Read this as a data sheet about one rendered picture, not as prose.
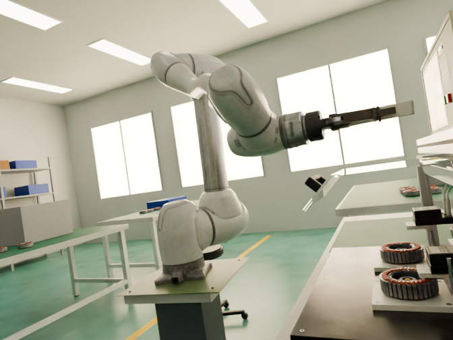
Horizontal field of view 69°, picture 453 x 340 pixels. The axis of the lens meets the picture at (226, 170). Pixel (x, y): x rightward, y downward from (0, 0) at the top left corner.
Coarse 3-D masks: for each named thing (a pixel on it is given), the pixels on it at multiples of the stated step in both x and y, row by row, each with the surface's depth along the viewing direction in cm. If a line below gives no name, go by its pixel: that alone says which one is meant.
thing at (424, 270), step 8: (432, 248) 71; (440, 248) 70; (448, 248) 69; (432, 256) 67; (440, 256) 66; (448, 256) 66; (424, 264) 73; (432, 264) 67; (440, 264) 67; (424, 272) 69; (432, 272) 67; (440, 272) 66
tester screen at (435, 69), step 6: (432, 66) 80; (426, 72) 90; (432, 72) 81; (438, 72) 74; (426, 78) 91; (432, 78) 82; (438, 78) 75; (426, 84) 92; (432, 84) 84; (426, 90) 94; (432, 90) 85; (432, 96) 86; (438, 96) 78; (432, 102) 87; (444, 120) 76; (432, 126) 93
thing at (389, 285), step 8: (384, 272) 75; (392, 272) 75; (400, 272) 75; (408, 272) 75; (416, 272) 74; (384, 280) 72; (392, 280) 70; (400, 280) 72; (416, 280) 73; (424, 280) 67; (432, 280) 68; (384, 288) 71; (392, 288) 69; (400, 288) 68; (408, 288) 67; (416, 288) 67; (424, 288) 66; (432, 288) 67; (392, 296) 69; (400, 296) 68; (408, 296) 68; (416, 296) 67; (424, 296) 66
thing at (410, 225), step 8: (416, 208) 92; (424, 208) 90; (432, 208) 89; (416, 216) 89; (424, 216) 88; (432, 216) 88; (440, 216) 87; (408, 224) 92; (416, 224) 89; (424, 224) 88; (432, 224) 87; (440, 224) 87
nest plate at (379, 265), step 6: (378, 252) 103; (378, 258) 97; (378, 264) 92; (384, 264) 91; (390, 264) 90; (396, 264) 90; (402, 264) 89; (408, 264) 88; (414, 264) 88; (378, 270) 90; (384, 270) 89
